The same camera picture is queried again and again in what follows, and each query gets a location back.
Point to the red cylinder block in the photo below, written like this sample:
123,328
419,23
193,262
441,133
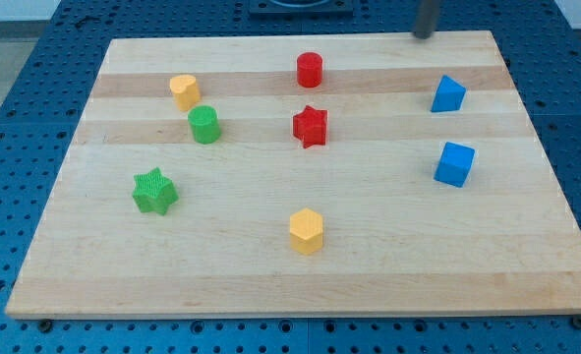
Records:
309,69

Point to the blue triangle block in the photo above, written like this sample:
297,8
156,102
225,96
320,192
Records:
449,95

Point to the yellow hexagon block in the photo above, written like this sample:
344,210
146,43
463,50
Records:
306,231

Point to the green star block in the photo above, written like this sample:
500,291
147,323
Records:
154,192

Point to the wooden board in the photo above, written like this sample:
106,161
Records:
396,242

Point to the blue cube block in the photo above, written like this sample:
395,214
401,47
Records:
454,164

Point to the green cylinder block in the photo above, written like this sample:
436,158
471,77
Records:
204,124

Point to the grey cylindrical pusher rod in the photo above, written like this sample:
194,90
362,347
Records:
426,19

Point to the red star block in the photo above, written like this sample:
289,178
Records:
310,126

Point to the yellow heart block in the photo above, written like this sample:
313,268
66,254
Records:
185,91

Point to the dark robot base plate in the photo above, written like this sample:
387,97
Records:
301,9

